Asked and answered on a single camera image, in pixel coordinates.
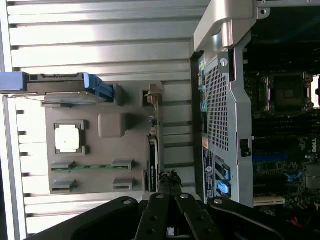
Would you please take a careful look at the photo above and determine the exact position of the blue case latch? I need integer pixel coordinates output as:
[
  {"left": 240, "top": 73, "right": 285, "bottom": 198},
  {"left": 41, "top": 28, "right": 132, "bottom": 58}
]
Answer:
[{"left": 215, "top": 180, "right": 230, "bottom": 195}]

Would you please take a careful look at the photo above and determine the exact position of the white expansion slot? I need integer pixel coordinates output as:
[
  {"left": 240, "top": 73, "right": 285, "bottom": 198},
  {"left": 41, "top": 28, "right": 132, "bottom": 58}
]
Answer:
[{"left": 253, "top": 195, "right": 286, "bottom": 207}]

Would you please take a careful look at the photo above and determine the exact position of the green RAM stick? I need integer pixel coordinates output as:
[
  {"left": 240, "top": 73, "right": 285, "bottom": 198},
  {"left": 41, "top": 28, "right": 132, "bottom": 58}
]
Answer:
[{"left": 51, "top": 163, "right": 131, "bottom": 172}]

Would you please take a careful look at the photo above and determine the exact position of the grey parts rack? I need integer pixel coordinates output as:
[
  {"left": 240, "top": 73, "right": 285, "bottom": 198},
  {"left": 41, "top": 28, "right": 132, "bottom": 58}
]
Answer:
[{"left": 41, "top": 79, "right": 166, "bottom": 195}]

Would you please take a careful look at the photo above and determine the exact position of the black case lock knob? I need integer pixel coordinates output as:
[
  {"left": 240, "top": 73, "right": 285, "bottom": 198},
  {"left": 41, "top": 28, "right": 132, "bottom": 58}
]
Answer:
[{"left": 239, "top": 138, "right": 252, "bottom": 158}]

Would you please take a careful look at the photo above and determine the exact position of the green motherboard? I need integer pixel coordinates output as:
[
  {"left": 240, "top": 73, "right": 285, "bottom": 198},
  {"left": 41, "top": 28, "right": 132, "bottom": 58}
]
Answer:
[{"left": 246, "top": 69, "right": 320, "bottom": 226}]

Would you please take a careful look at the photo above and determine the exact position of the blue expansion slot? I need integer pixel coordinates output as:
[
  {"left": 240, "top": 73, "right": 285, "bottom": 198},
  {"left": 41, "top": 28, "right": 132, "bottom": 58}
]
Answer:
[{"left": 252, "top": 154, "right": 289, "bottom": 162}]

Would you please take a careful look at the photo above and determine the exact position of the blue slot clip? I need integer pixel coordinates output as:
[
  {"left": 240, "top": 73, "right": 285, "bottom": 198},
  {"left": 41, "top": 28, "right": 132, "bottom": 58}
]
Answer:
[{"left": 284, "top": 171, "right": 304, "bottom": 183}]

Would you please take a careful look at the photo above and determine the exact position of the black open PC case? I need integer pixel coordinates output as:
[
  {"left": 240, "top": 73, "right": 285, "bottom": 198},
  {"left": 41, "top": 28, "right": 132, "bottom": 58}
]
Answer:
[{"left": 189, "top": 0, "right": 320, "bottom": 237}]

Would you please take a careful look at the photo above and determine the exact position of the silver CPU chip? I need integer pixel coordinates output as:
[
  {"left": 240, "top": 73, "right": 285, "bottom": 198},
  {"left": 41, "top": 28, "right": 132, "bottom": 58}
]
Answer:
[{"left": 54, "top": 125, "right": 81, "bottom": 154}]

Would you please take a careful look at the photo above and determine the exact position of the grey chipset heatsink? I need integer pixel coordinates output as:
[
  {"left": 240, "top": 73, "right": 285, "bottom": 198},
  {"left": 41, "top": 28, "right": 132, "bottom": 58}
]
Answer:
[{"left": 305, "top": 163, "right": 320, "bottom": 190}]

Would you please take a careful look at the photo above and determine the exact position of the CPU socket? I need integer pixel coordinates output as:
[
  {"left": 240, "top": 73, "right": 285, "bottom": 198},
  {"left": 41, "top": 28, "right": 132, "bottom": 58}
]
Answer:
[{"left": 259, "top": 72, "right": 315, "bottom": 118}]

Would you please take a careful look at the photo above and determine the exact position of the hard disk blue caddy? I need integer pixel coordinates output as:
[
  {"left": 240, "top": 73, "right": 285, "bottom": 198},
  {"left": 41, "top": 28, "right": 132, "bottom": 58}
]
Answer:
[{"left": 0, "top": 71, "right": 116, "bottom": 104}]

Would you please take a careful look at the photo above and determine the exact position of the metal socket cover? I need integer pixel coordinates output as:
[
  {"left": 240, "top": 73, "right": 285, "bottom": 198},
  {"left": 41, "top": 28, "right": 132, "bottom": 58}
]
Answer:
[{"left": 311, "top": 74, "right": 320, "bottom": 109}]

